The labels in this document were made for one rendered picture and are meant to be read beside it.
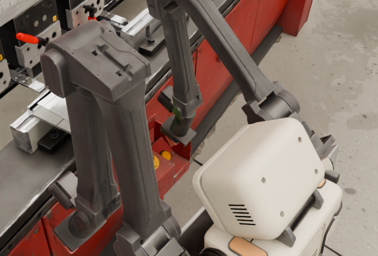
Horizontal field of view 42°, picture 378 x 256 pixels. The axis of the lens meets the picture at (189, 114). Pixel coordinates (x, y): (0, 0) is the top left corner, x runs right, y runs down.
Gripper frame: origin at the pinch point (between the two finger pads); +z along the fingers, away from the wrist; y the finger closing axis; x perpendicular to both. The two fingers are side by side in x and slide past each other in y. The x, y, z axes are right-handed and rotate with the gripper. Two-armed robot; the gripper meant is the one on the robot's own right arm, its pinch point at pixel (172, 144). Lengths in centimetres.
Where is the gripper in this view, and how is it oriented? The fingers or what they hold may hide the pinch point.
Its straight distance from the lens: 164.2
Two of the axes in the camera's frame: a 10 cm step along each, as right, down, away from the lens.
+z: -2.6, 5.7, 7.8
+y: -7.8, -6.0, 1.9
